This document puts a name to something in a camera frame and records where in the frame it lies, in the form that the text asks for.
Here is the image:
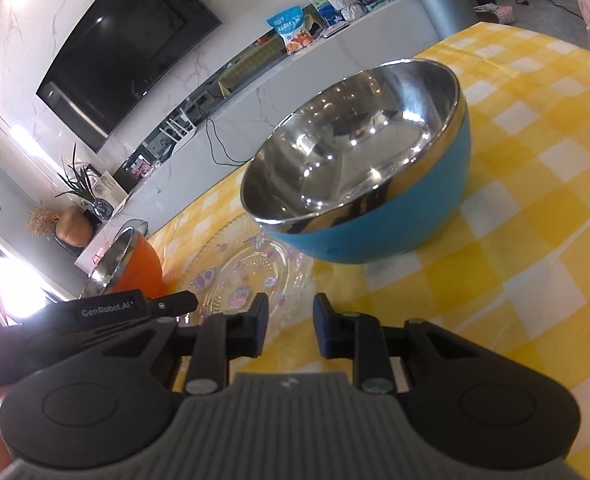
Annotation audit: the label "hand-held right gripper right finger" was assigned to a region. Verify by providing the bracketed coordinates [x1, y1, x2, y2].
[313, 293, 480, 395]

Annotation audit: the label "orange gourd ornament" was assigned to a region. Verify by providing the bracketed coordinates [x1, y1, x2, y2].
[56, 208, 94, 248]

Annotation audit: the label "printed paper bag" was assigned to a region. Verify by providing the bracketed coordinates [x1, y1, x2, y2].
[95, 170, 128, 206]

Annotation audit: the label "orange steel bowl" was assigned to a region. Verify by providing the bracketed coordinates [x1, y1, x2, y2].
[78, 220, 168, 303]

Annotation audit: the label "aloe plant in blue vase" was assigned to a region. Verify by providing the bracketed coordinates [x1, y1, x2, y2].
[55, 142, 116, 223]

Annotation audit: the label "dried flower bunch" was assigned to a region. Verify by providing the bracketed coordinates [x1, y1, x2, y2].
[27, 202, 59, 237]

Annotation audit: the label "blue steel bowl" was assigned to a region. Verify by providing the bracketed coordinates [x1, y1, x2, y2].
[240, 58, 472, 264]

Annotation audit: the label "black television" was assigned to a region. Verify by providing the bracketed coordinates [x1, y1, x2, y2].
[36, 0, 223, 154]

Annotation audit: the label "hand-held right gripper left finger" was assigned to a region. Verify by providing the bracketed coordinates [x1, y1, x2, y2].
[106, 293, 270, 397]

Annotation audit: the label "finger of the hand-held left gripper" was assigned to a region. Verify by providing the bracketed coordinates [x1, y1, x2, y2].
[142, 291, 199, 319]

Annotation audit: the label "white router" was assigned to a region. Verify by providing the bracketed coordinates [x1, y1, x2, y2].
[167, 110, 198, 144]

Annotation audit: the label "blue snack bag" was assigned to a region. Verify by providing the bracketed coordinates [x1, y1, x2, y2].
[266, 5, 312, 56]

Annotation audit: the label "pink slippers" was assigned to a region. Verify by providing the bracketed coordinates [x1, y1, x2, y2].
[475, 2, 516, 26]

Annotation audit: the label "black floor cable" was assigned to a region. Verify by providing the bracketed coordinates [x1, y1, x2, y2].
[517, 0, 582, 17]

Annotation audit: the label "grey trash bin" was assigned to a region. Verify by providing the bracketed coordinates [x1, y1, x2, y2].
[407, 0, 477, 40]

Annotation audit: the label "white wrapped basket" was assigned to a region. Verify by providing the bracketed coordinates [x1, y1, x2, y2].
[327, 0, 364, 22]

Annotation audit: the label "yellow checked tablecloth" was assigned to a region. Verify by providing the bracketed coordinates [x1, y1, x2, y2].
[147, 22, 590, 480]

